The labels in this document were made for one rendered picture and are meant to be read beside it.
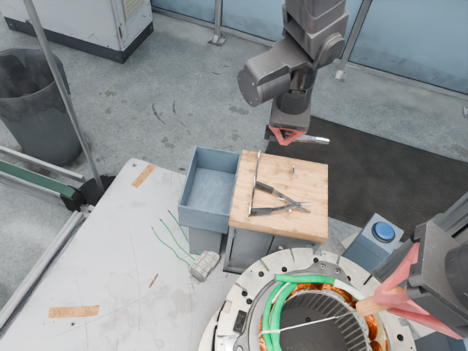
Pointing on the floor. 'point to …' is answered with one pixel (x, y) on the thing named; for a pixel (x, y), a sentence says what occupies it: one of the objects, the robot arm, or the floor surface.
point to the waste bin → (45, 131)
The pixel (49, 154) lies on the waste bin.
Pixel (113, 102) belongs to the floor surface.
